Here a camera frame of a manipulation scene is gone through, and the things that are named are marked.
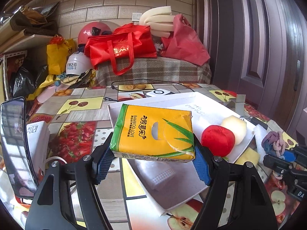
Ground yellow shopping bag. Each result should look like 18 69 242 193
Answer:
46 35 76 75

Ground yellow green scrub sponge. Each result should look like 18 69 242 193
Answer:
236 147 261 166

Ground pink pouch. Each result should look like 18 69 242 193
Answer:
37 86 58 104

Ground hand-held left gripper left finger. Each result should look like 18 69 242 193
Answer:
25 134 116 230

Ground white helmet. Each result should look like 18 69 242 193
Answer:
66 51 94 77

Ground white foam block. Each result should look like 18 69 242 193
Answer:
137 159 177 190
254 125 271 149

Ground black framed mirror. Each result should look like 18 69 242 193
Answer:
0 97 40 199

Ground black plastic bag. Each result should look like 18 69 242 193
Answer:
12 65 48 99

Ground plaid sofa cover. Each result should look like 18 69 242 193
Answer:
96 57 212 87

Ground small cardboard box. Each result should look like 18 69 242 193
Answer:
224 94 246 109

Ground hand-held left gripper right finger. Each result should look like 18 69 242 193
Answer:
189 135 279 230

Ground mauve panelled door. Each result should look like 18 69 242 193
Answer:
194 0 307 146

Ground red tote bag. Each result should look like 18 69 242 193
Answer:
84 23 157 76

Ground white cable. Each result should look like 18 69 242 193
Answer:
45 156 68 166

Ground pale yellow foam block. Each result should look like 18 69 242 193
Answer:
221 115 247 146

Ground brown woven bag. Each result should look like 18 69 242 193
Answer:
10 1 60 36

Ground white metal rack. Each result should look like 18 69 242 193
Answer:
0 50 28 101

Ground fruit print tablecloth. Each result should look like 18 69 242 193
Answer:
0 83 307 230

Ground pink grey braided cloth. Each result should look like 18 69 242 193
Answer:
261 131 286 154

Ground black charging cable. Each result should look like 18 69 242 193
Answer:
104 80 192 102

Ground white round device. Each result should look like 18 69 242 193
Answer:
146 89 174 99

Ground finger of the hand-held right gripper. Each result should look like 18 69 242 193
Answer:
263 154 307 200
284 145 307 161

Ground white foam strips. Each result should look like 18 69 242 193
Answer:
139 6 177 39

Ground pink helmet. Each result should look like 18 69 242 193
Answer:
78 21 120 47

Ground yellow tissue pack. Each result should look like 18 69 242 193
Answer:
110 103 196 161

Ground wooden wall shelf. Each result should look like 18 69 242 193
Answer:
0 0 60 54

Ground red plastic bag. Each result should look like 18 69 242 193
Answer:
159 14 211 66

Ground black sponge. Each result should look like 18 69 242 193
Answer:
240 116 268 130

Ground red plush apple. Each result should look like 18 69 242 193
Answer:
201 125 236 157

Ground white tissue pack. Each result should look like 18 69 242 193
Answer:
25 121 51 173

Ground white cardboard box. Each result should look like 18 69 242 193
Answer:
107 91 256 217

